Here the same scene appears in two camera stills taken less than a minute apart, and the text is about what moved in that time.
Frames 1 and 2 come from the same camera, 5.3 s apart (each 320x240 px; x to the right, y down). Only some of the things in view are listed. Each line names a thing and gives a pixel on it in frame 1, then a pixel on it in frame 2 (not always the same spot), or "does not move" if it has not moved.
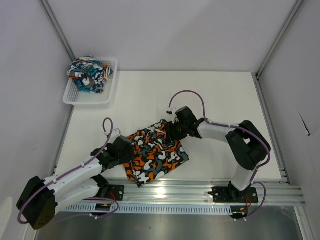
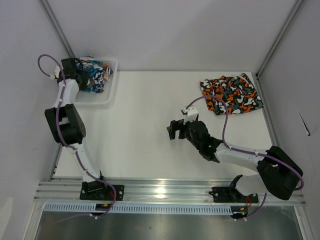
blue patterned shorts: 89,74 does not move
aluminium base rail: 270,191 does not move
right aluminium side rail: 271,129 does not move
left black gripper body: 125,158 → 84,76
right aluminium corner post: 298,5 does not move
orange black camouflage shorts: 157,151 → 237,91
